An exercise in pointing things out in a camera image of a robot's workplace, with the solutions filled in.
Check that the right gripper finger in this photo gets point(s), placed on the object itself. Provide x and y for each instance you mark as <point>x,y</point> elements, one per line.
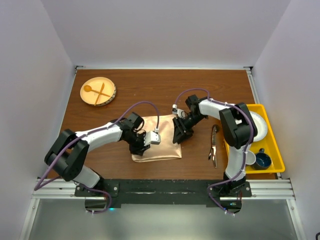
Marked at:
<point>184,137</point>
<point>178,135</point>

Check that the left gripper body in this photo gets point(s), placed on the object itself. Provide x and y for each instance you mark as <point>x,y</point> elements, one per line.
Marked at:
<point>137,141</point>

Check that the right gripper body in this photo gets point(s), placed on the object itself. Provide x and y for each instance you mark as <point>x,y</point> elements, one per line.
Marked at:
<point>187,123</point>

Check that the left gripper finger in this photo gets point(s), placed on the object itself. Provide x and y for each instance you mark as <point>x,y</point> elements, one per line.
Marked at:
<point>144,148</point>
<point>136,151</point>

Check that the beige cloth napkin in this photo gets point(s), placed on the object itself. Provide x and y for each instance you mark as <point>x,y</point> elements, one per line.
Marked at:
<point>166,150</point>

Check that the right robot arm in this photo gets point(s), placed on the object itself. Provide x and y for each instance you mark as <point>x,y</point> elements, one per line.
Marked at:
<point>238,129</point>

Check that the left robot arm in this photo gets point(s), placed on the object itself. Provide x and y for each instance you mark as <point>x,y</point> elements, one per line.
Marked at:
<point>69,151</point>

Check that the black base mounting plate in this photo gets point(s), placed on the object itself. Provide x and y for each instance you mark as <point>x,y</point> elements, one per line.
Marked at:
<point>233,205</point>

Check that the round bamboo plate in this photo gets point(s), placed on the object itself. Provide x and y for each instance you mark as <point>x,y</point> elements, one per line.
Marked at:
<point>96,82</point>

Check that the white mug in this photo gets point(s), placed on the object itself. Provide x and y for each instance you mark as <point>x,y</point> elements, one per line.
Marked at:
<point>250,158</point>

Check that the wooden knife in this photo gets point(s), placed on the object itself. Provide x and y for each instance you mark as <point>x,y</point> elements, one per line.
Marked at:
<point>99,93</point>

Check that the white paper plate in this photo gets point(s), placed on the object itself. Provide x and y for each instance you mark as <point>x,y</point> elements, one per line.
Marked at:
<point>261,125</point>

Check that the wooden spoon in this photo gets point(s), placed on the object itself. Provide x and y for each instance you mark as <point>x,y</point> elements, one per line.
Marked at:
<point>88,88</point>

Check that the dark blue mug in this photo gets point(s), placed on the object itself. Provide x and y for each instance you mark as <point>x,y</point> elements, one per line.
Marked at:
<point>262,160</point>

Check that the yellow plastic bin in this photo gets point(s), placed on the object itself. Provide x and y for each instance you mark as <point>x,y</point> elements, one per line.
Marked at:
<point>268,143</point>

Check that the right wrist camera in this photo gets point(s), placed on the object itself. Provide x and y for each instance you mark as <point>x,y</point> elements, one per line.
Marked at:
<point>178,112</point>

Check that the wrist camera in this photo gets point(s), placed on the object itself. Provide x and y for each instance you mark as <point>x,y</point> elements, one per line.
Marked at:
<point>152,138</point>
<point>178,112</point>

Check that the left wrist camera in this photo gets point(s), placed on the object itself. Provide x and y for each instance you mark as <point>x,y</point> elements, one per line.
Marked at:
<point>152,138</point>

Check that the aluminium frame rail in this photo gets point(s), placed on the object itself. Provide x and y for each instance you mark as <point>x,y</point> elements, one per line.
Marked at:
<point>270,189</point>

